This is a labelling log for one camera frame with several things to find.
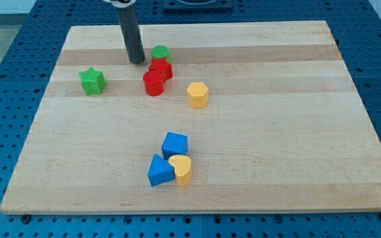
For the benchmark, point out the red cylinder block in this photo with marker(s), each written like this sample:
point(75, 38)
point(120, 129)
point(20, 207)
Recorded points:
point(153, 83)

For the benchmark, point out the green circle block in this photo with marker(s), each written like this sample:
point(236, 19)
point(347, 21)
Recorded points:
point(161, 51)

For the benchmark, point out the blue triangle block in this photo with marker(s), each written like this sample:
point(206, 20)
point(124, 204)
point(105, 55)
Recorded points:
point(160, 171)

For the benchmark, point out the yellow heart block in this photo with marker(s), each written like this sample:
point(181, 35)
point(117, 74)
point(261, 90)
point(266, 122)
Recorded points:
point(182, 168)

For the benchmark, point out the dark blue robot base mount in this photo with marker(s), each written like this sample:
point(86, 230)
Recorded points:
point(173, 6)

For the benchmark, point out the yellow hexagon block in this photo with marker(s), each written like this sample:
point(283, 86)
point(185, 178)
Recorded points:
point(197, 95)

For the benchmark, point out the light wooden board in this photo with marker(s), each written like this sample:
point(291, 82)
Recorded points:
point(284, 129)

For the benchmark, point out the green star block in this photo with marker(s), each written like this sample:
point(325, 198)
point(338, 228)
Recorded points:
point(92, 81)

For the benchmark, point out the blue cube block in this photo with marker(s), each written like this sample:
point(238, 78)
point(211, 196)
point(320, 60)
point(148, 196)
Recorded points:
point(174, 144)

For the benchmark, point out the red star block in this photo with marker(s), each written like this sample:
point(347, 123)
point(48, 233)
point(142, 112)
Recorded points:
point(162, 66)

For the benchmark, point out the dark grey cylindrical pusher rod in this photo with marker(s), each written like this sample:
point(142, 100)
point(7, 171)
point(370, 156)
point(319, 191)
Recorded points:
point(131, 32)

